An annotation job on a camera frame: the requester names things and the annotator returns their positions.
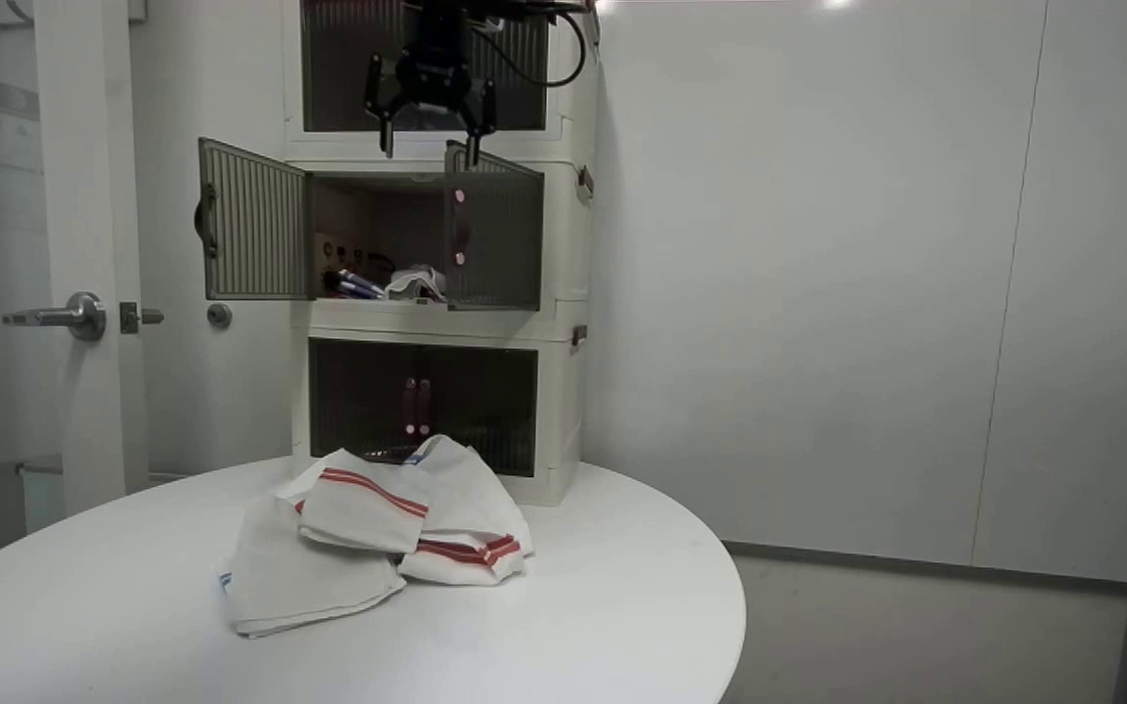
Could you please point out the white towel small blue mark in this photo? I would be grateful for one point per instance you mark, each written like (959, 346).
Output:
(290, 580)

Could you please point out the round silver door lock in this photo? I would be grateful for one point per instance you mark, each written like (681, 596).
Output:
(222, 314)

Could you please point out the silver door latch plate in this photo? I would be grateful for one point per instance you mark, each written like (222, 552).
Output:
(136, 318)

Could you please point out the white stacked storage cabinet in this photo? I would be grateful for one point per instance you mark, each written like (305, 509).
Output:
(562, 394)

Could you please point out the dark small items in cabinet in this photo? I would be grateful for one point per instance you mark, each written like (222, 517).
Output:
(354, 284)

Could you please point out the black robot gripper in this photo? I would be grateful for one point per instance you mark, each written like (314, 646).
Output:
(440, 52)

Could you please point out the dark cabinet side latch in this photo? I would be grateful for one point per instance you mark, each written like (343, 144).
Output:
(583, 181)
(582, 334)

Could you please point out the smoky door of compartment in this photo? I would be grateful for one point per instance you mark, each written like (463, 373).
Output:
(498, 235)

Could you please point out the crumpled white towel red stripes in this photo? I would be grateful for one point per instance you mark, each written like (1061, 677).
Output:
(459, 563)

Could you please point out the white crumpled item in cabinet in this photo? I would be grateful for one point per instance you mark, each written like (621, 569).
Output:
(416, 284)

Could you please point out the folded white towel red stripes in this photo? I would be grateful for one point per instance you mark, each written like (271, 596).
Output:
(354, 514)

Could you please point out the white room door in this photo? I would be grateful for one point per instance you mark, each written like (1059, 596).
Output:
(95, 415)

